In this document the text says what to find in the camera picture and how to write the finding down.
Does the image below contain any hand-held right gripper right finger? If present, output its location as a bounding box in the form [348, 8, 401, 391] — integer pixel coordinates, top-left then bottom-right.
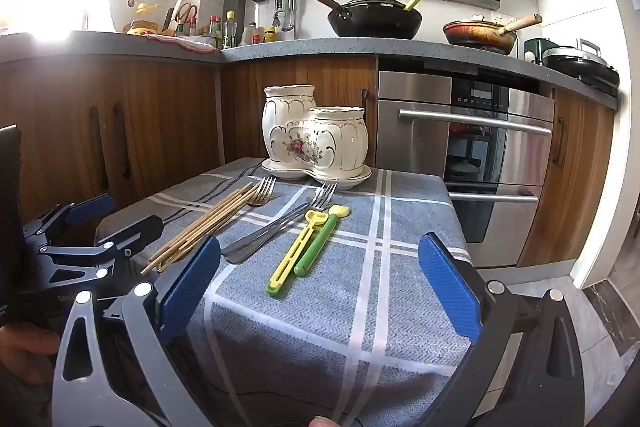
[417, 232, 587, 427]

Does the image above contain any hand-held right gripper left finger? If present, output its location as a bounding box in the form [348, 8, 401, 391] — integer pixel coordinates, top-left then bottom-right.
[51, 234, 222, 427]

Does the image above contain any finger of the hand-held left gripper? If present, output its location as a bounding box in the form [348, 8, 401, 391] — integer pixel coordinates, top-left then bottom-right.
[22, 194, 116, 249]
[37, 215, 164, 284]

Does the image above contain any white floral ceramic utensil holder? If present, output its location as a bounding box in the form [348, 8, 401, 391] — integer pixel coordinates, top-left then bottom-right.
[261, 83, 373, 192]

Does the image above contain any person's left hand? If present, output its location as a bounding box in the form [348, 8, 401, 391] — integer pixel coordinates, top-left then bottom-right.
[0, 324, 60, 385]

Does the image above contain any silver fork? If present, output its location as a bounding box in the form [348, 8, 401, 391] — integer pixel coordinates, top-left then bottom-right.
[235, 181, 339, 258]
[221, 189, 326, 264]

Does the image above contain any yellow green slotted utensil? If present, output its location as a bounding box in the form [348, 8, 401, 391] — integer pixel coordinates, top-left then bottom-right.
[265, 209, 329, 298]

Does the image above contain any wooden corner base cabinet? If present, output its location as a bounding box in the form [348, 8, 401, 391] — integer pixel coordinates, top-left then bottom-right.
[0, 56, 222, 228]

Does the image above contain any grey plaid tablecloth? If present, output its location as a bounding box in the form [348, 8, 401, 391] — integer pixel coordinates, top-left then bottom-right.
[95, 157, 473, 427]

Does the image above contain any stainless steel built-in oven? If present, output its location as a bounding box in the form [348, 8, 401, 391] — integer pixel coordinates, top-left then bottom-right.
[376, 69, 556, 269]

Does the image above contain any row of condiment bottles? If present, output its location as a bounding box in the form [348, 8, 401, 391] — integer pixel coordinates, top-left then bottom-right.
[172, 11, 277, 50]

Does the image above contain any grey speckled countertop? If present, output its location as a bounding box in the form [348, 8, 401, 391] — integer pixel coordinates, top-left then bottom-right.
[0, 29, 621, 110]

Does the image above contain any dark green appliance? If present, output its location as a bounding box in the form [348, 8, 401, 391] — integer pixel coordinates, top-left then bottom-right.
[523, 38, 559, 66]

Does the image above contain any black electric griddle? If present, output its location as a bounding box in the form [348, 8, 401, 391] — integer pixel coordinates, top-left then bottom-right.
[542, 38, 621, 88]

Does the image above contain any black wok lid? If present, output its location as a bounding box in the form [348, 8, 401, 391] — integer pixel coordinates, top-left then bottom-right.
[345, 0, 419, 10]

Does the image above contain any green handled yellow spoon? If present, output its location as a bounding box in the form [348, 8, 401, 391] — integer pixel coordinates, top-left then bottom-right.
[293, 205, 349, 278]

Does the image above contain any red frying pan wooden handle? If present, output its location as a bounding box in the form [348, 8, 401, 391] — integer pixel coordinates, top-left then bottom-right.
[442, 13, 543, 56]

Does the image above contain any black wok with brown handle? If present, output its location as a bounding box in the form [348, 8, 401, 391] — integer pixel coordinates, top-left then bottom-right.
[292, 0, 424, 40]

